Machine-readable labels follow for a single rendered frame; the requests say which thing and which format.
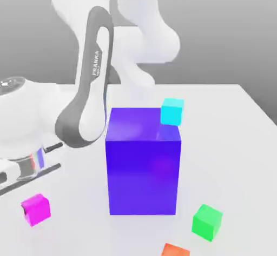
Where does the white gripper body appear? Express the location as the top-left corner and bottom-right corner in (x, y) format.
(0, 162), (63, 198)

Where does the small magenta cube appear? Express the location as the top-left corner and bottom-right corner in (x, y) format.
(21, 193), (52, 227)

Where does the small cyan cube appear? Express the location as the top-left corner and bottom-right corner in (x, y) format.
(160, 97), (185, 127)

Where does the small orange cube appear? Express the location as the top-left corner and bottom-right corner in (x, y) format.
(161, 242), (191, 256)

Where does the small green cube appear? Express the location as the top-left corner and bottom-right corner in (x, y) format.
(191, 204), (223, 243)

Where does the large purple box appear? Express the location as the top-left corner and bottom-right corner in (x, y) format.
(105, 107), (182, 216)

